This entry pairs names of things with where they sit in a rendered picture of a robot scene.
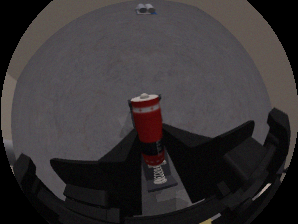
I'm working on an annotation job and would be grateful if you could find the red cylindrical battery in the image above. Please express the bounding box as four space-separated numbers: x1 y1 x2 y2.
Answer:
132 93 165 165

